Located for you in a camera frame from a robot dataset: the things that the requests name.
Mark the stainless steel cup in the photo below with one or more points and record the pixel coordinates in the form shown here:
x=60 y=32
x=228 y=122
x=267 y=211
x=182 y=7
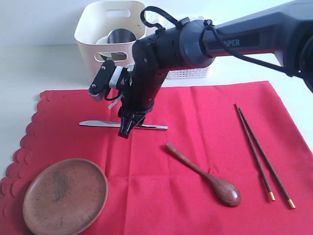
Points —
x=120 y=35

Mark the white perforated plastic basket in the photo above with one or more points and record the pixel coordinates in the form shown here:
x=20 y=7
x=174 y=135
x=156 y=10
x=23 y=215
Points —
x=183 y=74

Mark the white ceramic bowl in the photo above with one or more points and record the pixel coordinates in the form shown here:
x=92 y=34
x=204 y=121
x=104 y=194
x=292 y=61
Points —
x=103 y=56

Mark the brown chopstick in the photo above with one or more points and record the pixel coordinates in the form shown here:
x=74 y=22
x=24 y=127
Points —
x=256 y=157
x=268 y=163

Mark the brown wooden plate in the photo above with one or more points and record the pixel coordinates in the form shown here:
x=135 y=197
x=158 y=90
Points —
x=65 y=198

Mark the dark wooden spoon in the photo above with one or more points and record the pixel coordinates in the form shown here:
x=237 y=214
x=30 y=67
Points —
x=226 y=192

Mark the silver butter knife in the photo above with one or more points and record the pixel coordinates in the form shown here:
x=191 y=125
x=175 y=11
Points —
x=101 y=123

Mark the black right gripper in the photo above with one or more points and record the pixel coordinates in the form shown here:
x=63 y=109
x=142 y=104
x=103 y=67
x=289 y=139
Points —
x=138 y=89

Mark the red scalloped cloth mat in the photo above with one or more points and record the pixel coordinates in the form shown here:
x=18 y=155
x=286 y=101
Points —
x=151 y=192

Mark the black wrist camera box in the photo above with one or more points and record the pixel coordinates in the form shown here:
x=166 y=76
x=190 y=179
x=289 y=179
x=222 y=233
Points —
x=100 y=84

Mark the cream plastic tub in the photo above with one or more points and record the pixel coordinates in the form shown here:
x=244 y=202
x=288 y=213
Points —
x=97 y=21

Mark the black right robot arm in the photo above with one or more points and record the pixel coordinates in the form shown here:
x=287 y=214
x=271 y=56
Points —
x=279 y=38

